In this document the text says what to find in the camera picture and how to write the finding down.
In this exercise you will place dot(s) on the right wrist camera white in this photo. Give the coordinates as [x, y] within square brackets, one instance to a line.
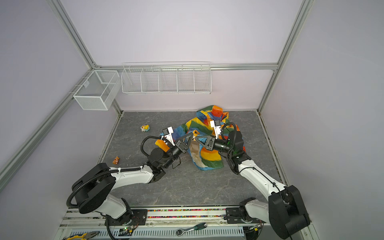
[216, 125]

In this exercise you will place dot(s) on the small yellow duck toy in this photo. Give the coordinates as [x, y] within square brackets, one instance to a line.
[145, 128]

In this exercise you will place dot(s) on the small orange toy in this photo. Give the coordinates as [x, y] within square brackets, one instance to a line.
[116, 161]

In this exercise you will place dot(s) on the white mesh box basket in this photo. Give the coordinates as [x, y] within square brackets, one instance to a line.
[99, 90]

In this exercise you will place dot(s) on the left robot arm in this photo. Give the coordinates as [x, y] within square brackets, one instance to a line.
[92, 192]

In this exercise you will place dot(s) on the white slotted cable duct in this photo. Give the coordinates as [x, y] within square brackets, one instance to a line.
[170, 233]

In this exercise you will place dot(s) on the rainbow striped jacket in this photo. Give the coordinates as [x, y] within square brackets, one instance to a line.
[200, 125]

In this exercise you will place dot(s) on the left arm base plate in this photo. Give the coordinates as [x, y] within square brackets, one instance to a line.
[135, 217]

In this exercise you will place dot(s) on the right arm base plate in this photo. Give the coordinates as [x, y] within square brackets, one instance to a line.
[237, 216]

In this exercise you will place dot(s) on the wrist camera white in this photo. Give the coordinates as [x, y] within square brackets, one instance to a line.
[167, 136]
[216, 125]

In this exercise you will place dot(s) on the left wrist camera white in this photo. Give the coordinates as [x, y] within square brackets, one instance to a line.
[167, 136]

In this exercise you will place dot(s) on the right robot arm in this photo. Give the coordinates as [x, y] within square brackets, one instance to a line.
[284, 209]

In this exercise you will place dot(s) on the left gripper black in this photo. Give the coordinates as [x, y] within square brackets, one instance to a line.
[181, 145]

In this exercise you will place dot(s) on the long white wire basket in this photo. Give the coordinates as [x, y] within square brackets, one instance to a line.
[167, 78]

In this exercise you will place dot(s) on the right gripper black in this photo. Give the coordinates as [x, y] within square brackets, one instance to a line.
[211, 144]

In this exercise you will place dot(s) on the yellow handled pliers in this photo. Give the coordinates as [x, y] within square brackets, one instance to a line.
[85, 236]

